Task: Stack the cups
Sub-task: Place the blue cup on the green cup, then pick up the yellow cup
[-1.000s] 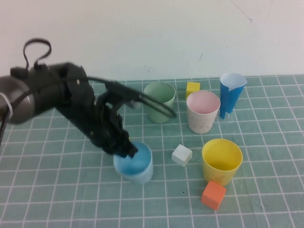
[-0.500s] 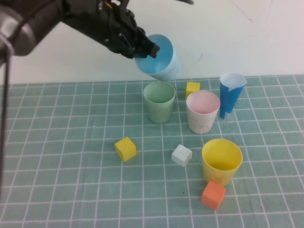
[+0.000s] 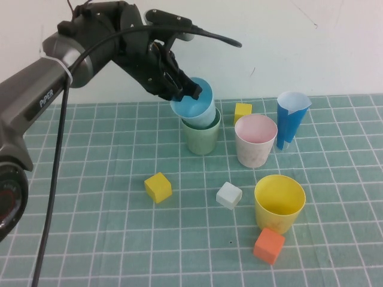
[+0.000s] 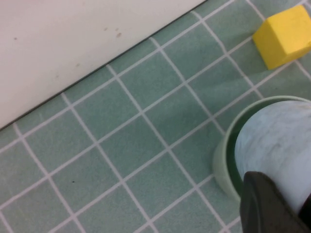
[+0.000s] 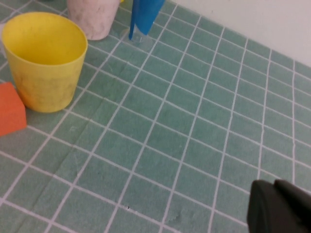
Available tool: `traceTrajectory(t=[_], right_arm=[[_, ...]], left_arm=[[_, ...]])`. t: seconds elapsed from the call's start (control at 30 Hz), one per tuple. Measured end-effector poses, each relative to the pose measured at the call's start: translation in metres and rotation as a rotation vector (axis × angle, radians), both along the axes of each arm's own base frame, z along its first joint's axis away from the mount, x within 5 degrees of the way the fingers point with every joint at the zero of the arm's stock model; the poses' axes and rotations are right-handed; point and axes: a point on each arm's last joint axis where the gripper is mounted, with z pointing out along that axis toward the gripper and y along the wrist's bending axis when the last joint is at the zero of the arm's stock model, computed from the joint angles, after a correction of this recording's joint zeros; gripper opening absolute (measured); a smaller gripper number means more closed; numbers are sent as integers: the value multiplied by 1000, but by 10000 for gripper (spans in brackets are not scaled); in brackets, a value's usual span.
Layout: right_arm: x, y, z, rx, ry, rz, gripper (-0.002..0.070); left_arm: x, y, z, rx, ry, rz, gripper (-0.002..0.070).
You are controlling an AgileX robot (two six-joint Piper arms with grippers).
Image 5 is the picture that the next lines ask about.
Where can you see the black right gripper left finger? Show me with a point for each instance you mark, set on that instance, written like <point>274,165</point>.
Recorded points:
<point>264,211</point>

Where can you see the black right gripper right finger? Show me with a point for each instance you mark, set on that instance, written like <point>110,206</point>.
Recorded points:
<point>300,208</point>

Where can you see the yellow plastic cup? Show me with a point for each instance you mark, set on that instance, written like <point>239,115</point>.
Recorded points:
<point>48,87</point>

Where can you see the pale pink plastic cup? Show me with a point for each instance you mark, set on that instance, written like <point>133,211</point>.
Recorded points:
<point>92,21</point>

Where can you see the green checked tablecloth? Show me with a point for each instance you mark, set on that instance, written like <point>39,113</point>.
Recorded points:
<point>170,121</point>

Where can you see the clear plastic glass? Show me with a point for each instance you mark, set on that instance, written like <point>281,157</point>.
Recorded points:
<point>143,41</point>

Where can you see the dark blue paper cup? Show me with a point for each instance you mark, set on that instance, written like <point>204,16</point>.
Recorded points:
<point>145,14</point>

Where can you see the orange foam cube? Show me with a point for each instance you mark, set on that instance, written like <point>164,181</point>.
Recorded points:
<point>11,111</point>

